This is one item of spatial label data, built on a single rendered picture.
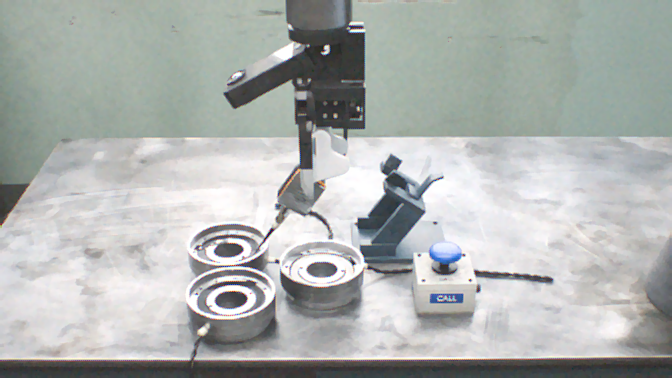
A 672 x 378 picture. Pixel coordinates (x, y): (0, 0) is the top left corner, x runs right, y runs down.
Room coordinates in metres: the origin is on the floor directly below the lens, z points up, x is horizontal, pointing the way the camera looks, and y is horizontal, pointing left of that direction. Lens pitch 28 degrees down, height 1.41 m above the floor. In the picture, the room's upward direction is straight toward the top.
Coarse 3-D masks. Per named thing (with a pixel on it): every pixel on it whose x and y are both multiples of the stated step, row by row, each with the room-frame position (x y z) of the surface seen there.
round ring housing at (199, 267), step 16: (224, 224) 0.97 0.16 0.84; (240, 224) 0.97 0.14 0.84; (192, 240) 0.94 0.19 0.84; (240, 240) 0.95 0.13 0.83; (256, 240) 0.95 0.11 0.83; (192, 256) 0.89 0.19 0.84; (208, 256) 0.91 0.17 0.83; (224, 256) 0.94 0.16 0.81; (240, 256) 0.91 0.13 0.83; (256, 256) 0.89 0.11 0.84
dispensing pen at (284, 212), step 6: (294, 168) 0.93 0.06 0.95; (294, 174) 0.92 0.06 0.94; (288, 180) 0.92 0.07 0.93; (324, 180) 0.93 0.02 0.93; (282, 186) 0.93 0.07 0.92; (282, 210) 0.92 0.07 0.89; (288, 210) 0.91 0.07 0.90; (276, 216) 0.92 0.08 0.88; (282, 216) 0.91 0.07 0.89; (276, 222) 0.92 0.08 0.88; (282, 222) 0.92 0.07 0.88; (270, 228) 0.92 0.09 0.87; (276, 228) 0.92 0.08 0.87; (270, 234) 0.92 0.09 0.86; (264, 240) 0.92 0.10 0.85
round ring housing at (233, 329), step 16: (208, 272) 0.86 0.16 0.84; (224, 272) 0.86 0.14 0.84; (240, 272) 0.87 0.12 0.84; (256, 272) 0.86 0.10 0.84; (192, 288) 0.83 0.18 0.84; (224, 288) 0.84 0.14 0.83; (240, 288) 0.84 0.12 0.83; (272, 288) 0.82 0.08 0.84; (192, 304) 0.81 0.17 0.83; (208, 304) 0.81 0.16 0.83; (224, 304) 0.83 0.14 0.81; (240, 304) 0.84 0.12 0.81; (272, 304) 0.80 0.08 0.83; (192, 320) 0.78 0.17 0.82; (208, 320) 0.77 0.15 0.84; (224, 320) 0.76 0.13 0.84; (240, 320) 0.77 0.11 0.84; (256, 320) 0.78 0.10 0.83; (208, 336) 0.78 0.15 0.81; (224, 336) 0.76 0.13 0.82; (240, 336) 0.77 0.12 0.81
